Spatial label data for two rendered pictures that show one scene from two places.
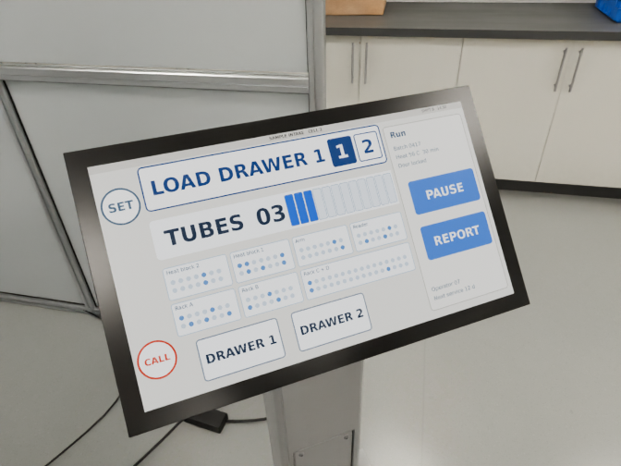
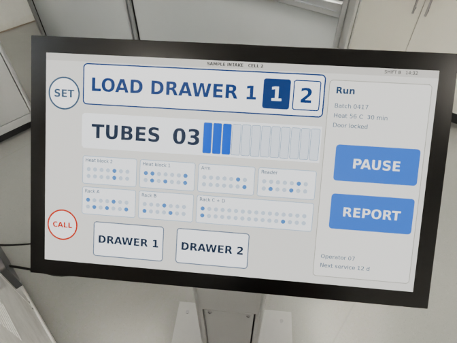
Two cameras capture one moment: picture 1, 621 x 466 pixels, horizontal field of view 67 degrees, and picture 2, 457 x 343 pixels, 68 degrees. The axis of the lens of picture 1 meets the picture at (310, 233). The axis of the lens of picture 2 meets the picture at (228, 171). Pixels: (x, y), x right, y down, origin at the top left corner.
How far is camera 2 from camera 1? 0.23 m
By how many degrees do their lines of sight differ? 21
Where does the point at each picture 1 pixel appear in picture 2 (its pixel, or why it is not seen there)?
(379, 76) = (441, 11)
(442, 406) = (370, 309)
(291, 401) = not seen: hidden behind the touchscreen
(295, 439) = (204, 302)
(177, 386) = (72, 250)
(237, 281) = (140, 186)
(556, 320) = not seen: outside the picture
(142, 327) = (58, 196)
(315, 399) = not seen: hidden behind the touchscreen
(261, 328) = (148, 231)
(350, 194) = (270, 139)
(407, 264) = (303, 224)
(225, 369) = (110, 252)
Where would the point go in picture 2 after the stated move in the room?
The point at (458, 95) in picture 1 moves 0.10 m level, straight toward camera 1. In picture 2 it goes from (440, 63) to (403, 99)
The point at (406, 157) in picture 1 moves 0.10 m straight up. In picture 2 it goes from (345, 118) to (370, 35)
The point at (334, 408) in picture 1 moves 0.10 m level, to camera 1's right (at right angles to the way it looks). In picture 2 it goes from (238, 295) to (285, 316)
